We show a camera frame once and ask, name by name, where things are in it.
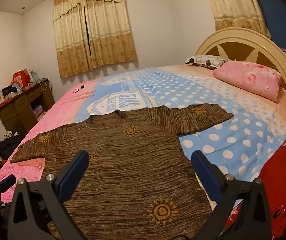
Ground pink pillow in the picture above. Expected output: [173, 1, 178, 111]
[212, 61, 282, 103]

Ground black quilted bag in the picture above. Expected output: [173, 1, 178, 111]
[0, 131, 23, 160]

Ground beige floral curtain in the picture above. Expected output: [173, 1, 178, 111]
[203, 0, 271, 39]

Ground red garment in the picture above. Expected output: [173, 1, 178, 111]
[258, 137, 286, 240]

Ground salmon small cloth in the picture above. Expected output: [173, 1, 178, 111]
[17, 157, 46, 168]

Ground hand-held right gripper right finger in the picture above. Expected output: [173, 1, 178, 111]
[191, 150, 273, 240]

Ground grey patterned pillow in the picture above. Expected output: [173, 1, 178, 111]
[185, 54, 230, 69]

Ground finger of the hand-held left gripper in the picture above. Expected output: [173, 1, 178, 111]
[0, 174, 16, 193]

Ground brown wooden desk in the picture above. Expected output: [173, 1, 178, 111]
[0, 79, 56, 135]

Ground cream wooden headboard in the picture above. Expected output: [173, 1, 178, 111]
[195, 27, 286, 100]

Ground brown knit sweater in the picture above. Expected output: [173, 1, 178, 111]
[10, 103, 234, 240]

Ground dark cloth bundle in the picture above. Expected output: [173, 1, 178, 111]
[2, 85, 21, 97]

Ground beige floral curtain panel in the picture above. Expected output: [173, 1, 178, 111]
[52, 0, 93, 78]
[80, 0, 137, 70]

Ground polka dot printed bed sheet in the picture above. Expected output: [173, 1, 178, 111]
[0, 64, 286, 205]

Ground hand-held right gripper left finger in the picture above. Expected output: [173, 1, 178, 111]
[7, 150, 90, 240]

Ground pink speckled blanket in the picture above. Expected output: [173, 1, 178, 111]
[0, 155, 46, 204]

